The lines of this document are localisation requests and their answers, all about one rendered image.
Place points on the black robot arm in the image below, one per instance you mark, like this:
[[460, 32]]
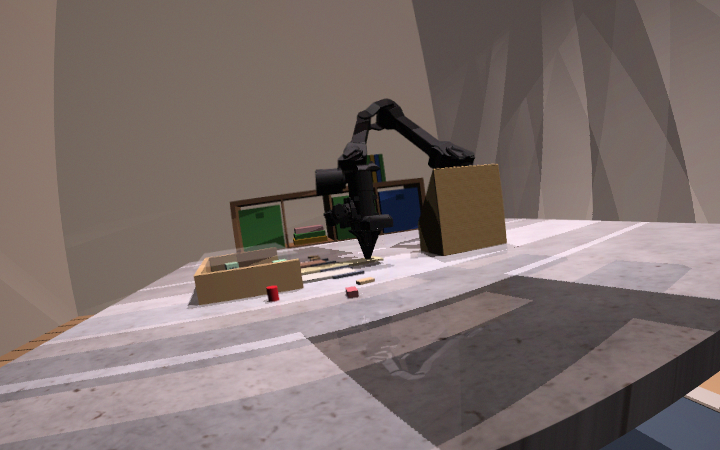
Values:
[[352, 168]]

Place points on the dark red cylinder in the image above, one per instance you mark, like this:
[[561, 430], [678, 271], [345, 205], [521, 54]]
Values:
[[272, 293]]

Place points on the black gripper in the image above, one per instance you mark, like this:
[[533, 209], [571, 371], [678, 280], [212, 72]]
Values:
[[369, 224]]

